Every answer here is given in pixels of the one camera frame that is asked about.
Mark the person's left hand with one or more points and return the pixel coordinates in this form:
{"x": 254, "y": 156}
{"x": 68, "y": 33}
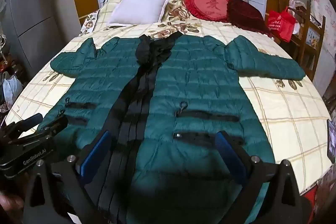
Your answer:
{"x": 9, "y": 203}

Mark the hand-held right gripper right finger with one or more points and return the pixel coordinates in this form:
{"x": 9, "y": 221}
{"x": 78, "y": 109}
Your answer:
{"x": 231, "y": 154}

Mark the red shopping bag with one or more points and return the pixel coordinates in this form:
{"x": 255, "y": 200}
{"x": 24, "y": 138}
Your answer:
{"x": 279, "y": 24}

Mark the green down jacket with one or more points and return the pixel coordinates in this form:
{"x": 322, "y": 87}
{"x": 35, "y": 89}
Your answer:
{"x": 183, "y": 77}

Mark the white pillow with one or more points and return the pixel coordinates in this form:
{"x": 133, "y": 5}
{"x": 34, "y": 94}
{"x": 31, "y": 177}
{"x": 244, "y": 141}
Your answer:
{"x": 141, "y": 7}

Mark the red heart-shaped pillow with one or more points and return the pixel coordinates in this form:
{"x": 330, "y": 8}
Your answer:
{"x": 207, "y": 6}

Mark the grey refrigerator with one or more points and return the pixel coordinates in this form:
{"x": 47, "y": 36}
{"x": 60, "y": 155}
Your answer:
{"x": 34, "y": 16}

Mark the black phone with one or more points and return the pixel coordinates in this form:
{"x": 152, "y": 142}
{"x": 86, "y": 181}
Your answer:
{"x": 331, "y": 140}

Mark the wooden chair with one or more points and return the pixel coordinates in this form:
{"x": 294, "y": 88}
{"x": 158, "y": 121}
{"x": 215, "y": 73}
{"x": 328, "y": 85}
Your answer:
{"x": 304, "y": 39}

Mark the dark red velvet pillow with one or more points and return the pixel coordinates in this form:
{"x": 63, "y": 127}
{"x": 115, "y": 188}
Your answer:
{"x": 244, "y": 15}

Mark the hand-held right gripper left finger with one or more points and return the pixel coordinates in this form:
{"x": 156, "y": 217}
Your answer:
{"x": 95, "y": 153}

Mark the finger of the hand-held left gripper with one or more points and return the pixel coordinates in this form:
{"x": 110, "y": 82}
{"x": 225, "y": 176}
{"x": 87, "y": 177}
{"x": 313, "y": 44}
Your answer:
{"x": 53, "y": 124}
{"x": 27, "y": 121}

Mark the white plastic bag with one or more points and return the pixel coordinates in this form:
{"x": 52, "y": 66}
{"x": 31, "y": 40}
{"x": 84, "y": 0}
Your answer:
{"x": 11, "y": 88}

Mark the floral checked bedsheet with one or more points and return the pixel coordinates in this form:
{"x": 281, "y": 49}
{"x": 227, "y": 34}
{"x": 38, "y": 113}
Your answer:
{"x": 275, "y": 108}

